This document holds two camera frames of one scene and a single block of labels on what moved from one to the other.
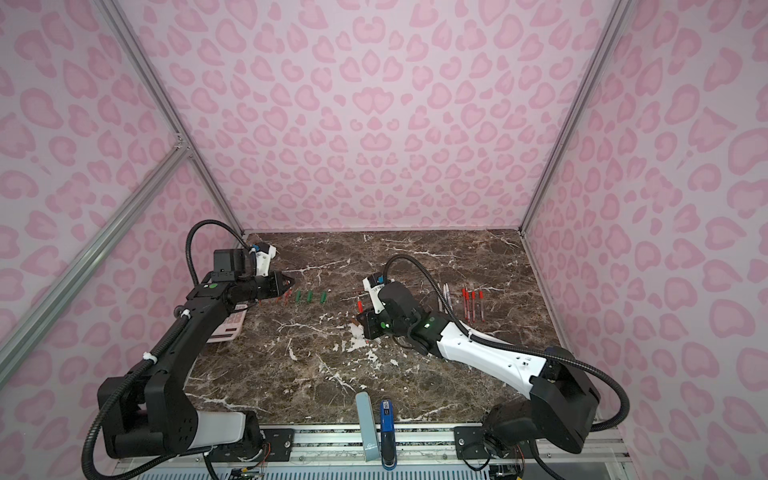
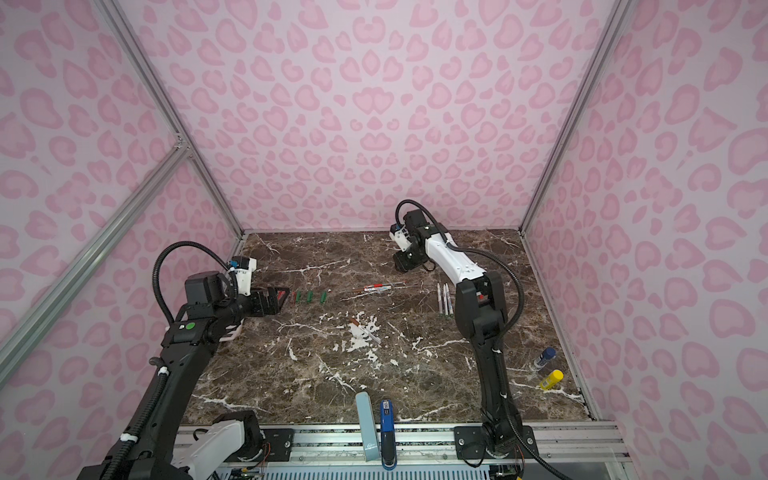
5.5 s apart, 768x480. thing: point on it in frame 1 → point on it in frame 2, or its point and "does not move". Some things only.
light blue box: [368, 428] does not move
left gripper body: [268, 287] → [257, 308]
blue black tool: [387, 434] does not move
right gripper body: [377, 324] → [411, 258]
